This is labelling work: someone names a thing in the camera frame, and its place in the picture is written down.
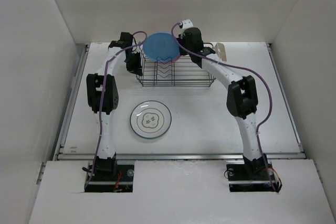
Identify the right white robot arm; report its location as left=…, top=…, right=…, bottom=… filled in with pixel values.
left=173, top=23, right=263, bottom=179

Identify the blue plate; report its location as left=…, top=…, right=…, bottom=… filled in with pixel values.
left=143, top=32, right=179, bottom=61

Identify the pink plate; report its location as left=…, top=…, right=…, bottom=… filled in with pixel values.
left=157, top=54, right=181, bottom=65

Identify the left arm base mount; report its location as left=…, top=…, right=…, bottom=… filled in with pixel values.
left=82, top=156, right=134, bottom=193

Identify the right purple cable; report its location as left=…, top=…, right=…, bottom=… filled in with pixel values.
left=171, top=20, right=273, bottom=193

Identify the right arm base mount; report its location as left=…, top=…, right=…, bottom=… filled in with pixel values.
left=224, top=156, right=282, bottom=193

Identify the wire dish rack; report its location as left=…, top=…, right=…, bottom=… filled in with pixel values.
left=136, top=49, right=215, bottom=87

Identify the white flower pattern plate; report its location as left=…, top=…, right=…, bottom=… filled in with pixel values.
left=129, top=100, right=172, bottom=140

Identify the beige cutlery holder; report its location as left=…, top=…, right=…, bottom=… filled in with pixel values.
left=214, top=42, right=227, bottom=62

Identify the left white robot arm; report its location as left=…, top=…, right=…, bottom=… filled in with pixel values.
left=86, top=32, right=143, bottom=180

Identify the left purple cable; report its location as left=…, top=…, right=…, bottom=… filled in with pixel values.
left=84, top=30, right=148, bottom=190

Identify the purple cable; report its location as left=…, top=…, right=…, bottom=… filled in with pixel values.
left=84, top=30, right=148, bottom=190
left=171, top=20, right=273, bottom=193

